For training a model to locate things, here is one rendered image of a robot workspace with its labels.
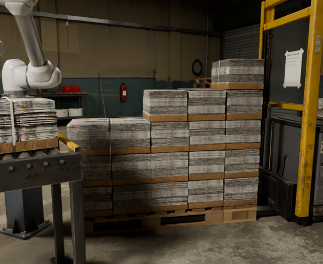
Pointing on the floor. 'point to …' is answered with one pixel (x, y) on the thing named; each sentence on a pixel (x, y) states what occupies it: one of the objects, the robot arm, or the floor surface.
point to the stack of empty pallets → (203, 83)
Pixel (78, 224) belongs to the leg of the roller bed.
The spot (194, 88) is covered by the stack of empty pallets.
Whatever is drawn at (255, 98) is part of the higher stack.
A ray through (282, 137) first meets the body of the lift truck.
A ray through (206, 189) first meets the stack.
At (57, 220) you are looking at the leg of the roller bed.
